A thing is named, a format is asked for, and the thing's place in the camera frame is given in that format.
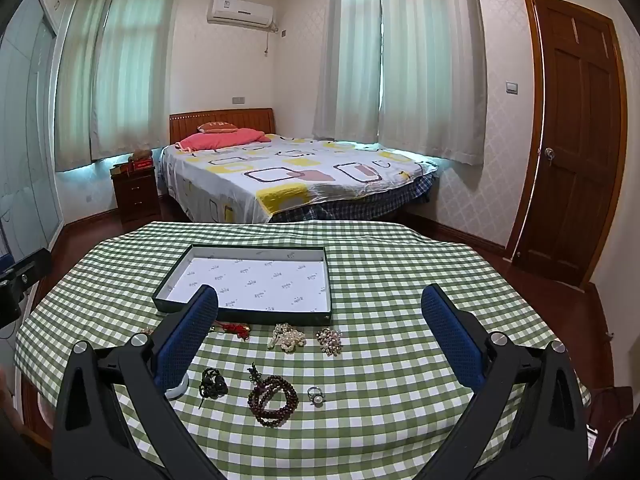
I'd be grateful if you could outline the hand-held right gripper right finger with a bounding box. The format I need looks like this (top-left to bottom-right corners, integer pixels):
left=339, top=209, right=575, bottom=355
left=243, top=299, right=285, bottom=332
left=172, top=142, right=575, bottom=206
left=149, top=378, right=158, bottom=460
left=420, top=284, right=589, bottom=480

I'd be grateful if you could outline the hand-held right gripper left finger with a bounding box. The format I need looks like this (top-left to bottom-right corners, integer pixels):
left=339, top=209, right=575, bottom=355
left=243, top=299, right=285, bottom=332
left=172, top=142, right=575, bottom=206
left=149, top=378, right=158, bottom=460
left=52, top=284, right=221, bottom=480

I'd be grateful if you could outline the white bangle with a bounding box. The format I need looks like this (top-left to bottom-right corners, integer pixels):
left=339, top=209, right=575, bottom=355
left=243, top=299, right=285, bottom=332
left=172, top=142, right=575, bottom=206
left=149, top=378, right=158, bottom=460
left=165, top=375, right=190, bottom=401

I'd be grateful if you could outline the shallow dark-rimmed tray box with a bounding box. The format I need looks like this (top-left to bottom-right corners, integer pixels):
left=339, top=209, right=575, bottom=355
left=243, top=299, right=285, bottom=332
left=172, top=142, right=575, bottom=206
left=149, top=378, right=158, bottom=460
left=151, top=244, right=334, bottom=326

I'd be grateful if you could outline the brown wooden bead bracelet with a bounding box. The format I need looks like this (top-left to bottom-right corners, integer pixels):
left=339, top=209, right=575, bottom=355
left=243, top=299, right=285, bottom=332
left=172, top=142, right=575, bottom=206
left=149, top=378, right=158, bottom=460
left=247, top=362, right=300, bottom=429

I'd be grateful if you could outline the pearl bead strand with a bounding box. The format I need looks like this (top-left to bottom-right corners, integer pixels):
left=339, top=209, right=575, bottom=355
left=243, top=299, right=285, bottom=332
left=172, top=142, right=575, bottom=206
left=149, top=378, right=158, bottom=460
left=268, top=323, right=307, bottom=354

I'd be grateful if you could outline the red tassel ornament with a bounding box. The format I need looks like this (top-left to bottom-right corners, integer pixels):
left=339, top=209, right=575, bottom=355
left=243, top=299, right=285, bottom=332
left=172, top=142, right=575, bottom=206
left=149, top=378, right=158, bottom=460
left=212, top=319, right=254, bottom=341

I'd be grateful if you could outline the green checked tablecloth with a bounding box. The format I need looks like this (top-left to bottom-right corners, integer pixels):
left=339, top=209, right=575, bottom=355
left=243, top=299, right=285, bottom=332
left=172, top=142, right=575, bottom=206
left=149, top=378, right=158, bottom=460
left=14, top=220, right=593, bottom=480

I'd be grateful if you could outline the dark wooden nightstand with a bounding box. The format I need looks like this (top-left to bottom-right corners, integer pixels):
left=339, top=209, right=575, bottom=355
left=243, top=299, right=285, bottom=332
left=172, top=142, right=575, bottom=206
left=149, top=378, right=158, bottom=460
left=110, top=163, right=162, bottom=226

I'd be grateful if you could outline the frosted glass wardrobe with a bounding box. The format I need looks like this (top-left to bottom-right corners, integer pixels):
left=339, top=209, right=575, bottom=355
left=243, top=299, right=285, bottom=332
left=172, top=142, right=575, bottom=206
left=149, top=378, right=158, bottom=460
left=0, top=0, right=67, bottom=281

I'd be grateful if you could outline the blue plaid bed skirt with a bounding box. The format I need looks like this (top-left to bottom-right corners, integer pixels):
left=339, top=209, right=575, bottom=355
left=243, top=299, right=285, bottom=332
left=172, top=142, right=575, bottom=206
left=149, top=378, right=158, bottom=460
left=272, top=174, right=434, bottom=224

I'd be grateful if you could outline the bed with patterned sheet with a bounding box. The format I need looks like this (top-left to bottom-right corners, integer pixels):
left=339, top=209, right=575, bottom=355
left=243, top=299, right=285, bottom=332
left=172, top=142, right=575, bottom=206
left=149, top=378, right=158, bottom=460
left=159, top=132, right=441, bottom=224

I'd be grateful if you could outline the pink pillow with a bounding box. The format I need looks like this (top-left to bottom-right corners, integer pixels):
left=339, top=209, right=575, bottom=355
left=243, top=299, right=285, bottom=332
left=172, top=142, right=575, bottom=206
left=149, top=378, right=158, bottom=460
left=175, top=128, right=271, bottom=152

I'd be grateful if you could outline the pale green curtain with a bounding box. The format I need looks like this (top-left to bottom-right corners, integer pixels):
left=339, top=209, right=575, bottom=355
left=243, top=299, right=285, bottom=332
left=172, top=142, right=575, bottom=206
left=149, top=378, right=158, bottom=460
left=377, top=0, right=489, bottom=167
left=53, top=0, right=122, bottom=172
left=90, top=0, right=182, bottom=162
left=312, top=0, right=385, bottom=142

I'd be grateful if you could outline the wooden headboard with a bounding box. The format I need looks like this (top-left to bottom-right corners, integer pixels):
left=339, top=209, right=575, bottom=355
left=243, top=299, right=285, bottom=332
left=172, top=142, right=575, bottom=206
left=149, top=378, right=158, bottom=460
left=169, top=108, right=277, bottom=145

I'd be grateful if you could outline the brown wooden door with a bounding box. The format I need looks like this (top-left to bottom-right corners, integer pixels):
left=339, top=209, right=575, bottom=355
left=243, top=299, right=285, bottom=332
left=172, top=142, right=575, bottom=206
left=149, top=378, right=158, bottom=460
left=504, top=0, right=629, bottom=289

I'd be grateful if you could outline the white air conditioner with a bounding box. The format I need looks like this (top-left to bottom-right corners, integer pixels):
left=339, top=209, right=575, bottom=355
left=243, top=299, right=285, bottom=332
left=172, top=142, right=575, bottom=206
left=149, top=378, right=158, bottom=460
left=206, top=0, right=279, bottom=32

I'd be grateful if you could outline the black bead bracelet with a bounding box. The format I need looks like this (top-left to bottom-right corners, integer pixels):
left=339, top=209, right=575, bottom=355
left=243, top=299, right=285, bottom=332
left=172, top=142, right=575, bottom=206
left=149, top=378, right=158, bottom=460
left=198, top=367, right=230, bottom=410

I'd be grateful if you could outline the pinkish crystal bracelet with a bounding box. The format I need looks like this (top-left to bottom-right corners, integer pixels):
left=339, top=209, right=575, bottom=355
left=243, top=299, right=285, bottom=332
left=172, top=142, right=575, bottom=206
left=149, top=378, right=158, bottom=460
left=315, top=327, right=344, bottom=358

